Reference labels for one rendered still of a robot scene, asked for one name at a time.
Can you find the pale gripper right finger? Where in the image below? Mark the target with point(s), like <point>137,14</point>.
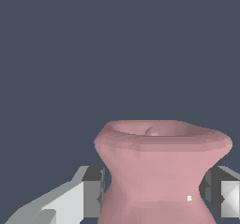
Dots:
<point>226,196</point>

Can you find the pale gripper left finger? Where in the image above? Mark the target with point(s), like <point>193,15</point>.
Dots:
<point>72,199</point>

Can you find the pink vase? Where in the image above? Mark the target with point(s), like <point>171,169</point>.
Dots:
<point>159,171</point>

